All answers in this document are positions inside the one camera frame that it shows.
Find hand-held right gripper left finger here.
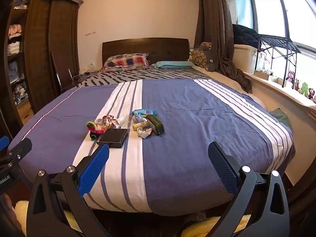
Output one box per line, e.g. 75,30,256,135
26,143,110,237

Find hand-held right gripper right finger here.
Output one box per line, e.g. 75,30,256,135
208,141,290,237

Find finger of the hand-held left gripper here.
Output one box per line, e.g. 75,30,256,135
0,138,33,170
0,135,10,152

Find black box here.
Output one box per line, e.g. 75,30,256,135
96,128,129,149

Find brown striped ribbon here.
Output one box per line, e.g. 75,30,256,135
102,115,121,129

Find pink green yellow bundle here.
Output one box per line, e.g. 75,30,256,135
86,121,108,141

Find small yellow bottle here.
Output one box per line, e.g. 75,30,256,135
132,121,149,131

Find light blue folded clothes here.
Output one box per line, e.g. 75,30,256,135
8,60,22,84

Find dark green bottle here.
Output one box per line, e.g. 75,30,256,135
145,114,165,136

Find blue snack wrapper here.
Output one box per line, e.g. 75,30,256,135
132,109,157,117

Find green cloth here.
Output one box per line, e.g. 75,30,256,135
269,108,292,129

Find beige windowsill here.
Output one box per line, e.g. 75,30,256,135
243,71,316,120

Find white folded clothes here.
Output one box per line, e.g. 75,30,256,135
7,41,22,55

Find dark wooden wardrobe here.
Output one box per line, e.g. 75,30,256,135
4,0,81,120

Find beige box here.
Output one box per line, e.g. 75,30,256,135
254,69,270,81

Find grey black patterned bed sheet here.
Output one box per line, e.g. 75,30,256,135
76,68,213,87

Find plaid pillow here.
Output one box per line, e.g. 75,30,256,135
102,53,150,72

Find white storage box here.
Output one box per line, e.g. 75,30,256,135
233,44,259,75

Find pink folded clothes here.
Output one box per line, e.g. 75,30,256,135
8,24,23,39

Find brown patterned cushion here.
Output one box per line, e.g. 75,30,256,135
188,47,210,71

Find green frog plush toy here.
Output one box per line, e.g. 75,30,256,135
300,81,311,96

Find teal pillow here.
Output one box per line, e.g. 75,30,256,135
151,60,195,70

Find dark jacket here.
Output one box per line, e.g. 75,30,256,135
232,23,262,51

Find black folding rack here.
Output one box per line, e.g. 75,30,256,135
254,33,302,88

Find brown curtain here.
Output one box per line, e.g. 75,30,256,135
194,0,253,93

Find large window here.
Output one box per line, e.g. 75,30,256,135
232,0,316,100

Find metal frame chair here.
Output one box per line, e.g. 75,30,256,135
51,51,80,95

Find power strip with cables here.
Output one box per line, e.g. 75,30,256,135
78,64,97,80

